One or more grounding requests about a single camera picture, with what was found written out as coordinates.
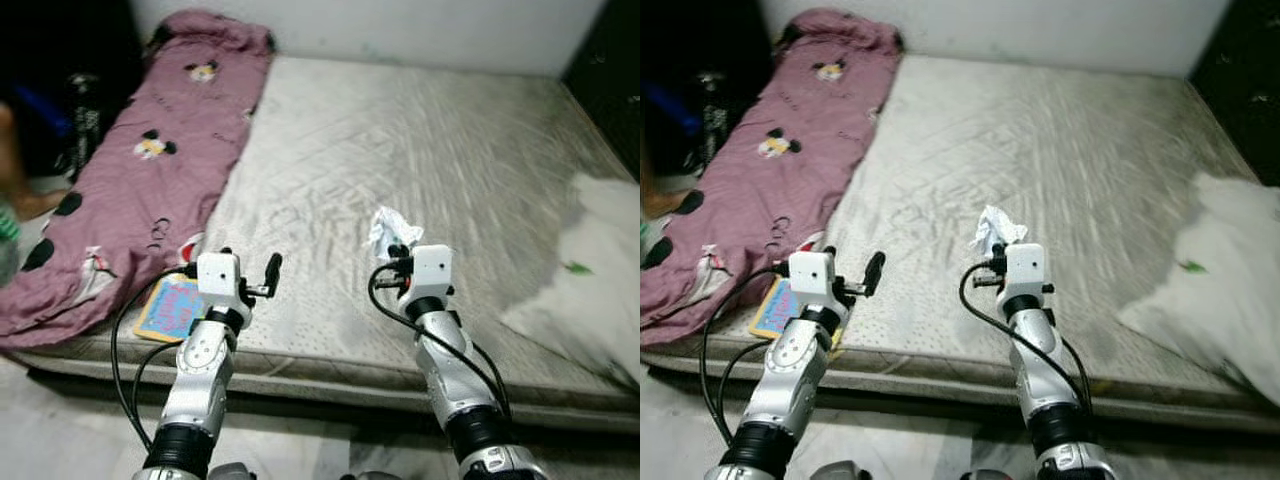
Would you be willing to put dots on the white tissue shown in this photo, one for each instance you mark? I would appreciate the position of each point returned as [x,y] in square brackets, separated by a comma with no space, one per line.
[992,225]
[388,225]

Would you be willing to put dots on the colourful children's book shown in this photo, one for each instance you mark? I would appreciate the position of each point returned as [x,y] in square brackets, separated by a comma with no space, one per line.
[170,310]
[775,310]

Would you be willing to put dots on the beige quilted mattress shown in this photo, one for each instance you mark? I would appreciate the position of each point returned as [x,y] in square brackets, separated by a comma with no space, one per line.
[1040,150]
[420,150]

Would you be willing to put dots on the pink cartoon print blanket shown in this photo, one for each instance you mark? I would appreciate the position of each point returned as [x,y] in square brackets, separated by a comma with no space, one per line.
[770,190]
[150,190]

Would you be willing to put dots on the grey robot left leg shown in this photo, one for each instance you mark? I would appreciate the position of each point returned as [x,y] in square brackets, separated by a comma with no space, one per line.
[838,472]
[230,472]

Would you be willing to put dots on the grey robot leg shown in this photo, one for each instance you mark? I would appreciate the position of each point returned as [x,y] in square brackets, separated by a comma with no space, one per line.
[372,476]
[988,475]
[838,472]
[230,472]

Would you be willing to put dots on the grey robot right leg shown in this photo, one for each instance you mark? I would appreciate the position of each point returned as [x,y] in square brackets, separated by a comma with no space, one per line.
[372,476]
[988,475]

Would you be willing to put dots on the cream white pillow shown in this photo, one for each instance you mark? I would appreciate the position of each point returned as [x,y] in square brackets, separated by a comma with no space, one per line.
[600,290]
[1220,300]

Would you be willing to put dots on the black white-printed bag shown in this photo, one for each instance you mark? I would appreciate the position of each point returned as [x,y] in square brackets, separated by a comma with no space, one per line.
[712,120]
[85,125]

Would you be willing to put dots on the blue object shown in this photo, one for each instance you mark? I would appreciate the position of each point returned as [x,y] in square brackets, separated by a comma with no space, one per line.
[672,108]
[40,108]

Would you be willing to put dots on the black tufted headboard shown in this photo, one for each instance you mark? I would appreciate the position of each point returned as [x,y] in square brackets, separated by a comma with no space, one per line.
[615,90]
[1245,90]

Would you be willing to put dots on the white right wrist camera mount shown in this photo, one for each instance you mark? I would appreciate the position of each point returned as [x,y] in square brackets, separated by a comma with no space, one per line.
[432,270]
[1026,268]

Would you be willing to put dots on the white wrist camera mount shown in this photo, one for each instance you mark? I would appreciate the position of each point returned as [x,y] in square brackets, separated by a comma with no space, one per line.
[218,278]
[811,276]
[432,270]
[1026,268]

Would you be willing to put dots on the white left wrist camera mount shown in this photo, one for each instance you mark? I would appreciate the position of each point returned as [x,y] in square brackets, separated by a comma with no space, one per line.
[218,278]
[811,276]

